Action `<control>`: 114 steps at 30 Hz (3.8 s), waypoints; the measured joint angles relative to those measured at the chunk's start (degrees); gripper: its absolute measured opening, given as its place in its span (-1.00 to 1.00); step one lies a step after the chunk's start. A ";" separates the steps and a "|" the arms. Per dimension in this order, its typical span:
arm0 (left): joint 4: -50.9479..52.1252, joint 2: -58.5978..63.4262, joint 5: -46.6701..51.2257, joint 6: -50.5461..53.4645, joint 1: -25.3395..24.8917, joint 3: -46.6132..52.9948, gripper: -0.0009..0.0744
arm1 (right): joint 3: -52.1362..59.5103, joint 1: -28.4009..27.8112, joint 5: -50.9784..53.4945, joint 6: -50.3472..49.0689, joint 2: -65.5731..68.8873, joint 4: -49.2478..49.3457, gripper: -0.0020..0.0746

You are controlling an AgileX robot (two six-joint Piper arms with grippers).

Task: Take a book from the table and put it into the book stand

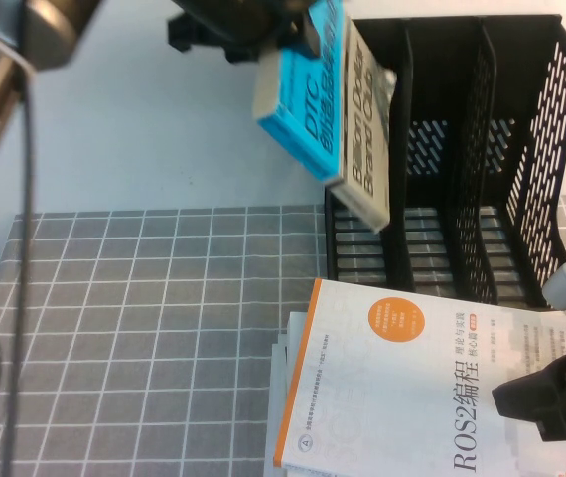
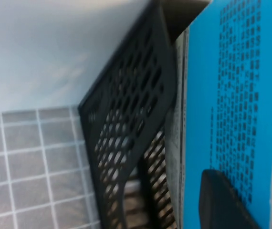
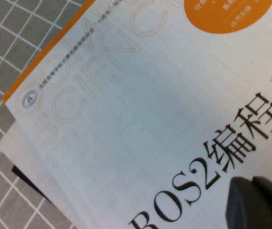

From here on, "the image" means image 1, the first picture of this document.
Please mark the black perforated book stand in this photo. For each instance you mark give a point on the black perforated book stand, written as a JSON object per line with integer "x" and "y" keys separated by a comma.
{"x": 462, "y": 74}

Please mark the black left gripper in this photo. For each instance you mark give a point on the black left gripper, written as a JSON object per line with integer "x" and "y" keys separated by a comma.
{"x": 243, "y": 25}

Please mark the white orange ROS2 book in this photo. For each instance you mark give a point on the white orange ROS2 book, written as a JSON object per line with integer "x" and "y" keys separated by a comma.
{"x": 387, "y": 397}

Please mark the blue grey paperback book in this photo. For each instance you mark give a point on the blue grey paperback book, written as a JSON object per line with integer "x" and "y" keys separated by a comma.
{"x": 313, "y": 129}

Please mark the grey white book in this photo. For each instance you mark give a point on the grey white book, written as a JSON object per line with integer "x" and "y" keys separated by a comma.
{"x": 275, "y": 397}
{"x": 294, "y": 325}

